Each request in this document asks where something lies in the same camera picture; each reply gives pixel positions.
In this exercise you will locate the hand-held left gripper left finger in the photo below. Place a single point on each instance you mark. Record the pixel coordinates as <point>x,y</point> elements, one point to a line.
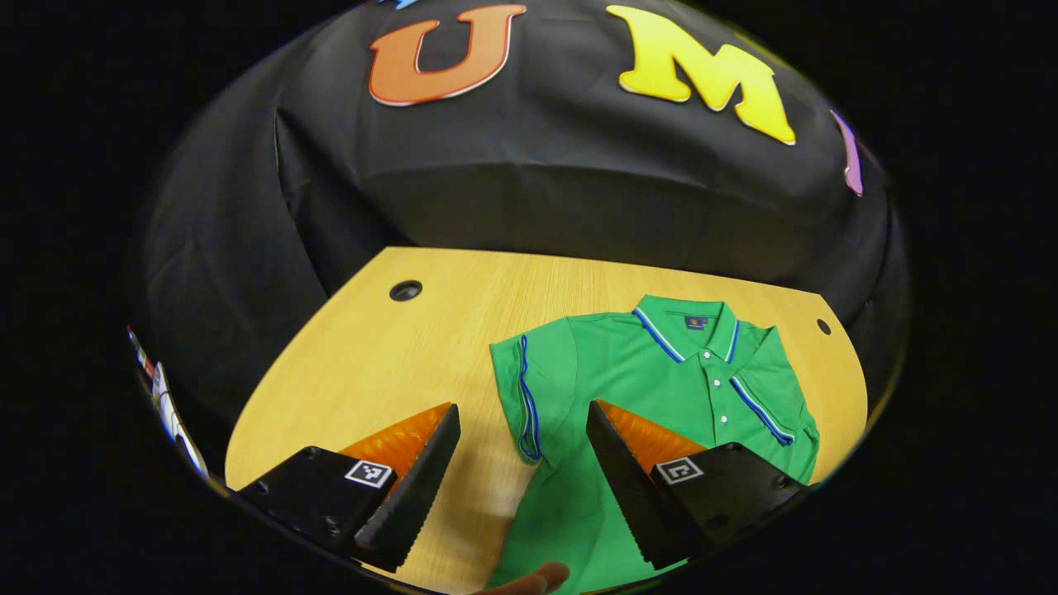
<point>417,496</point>

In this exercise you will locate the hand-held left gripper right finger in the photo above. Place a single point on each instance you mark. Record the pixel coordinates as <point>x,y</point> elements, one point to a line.
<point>632,487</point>

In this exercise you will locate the green T-shirt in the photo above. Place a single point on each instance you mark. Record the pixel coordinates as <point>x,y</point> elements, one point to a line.
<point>628,372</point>

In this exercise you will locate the white printed panel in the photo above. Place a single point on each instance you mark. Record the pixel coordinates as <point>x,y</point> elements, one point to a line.
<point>169,409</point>

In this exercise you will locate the black backdrop cloth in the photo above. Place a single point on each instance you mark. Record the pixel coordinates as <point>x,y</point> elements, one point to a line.
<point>537,182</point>

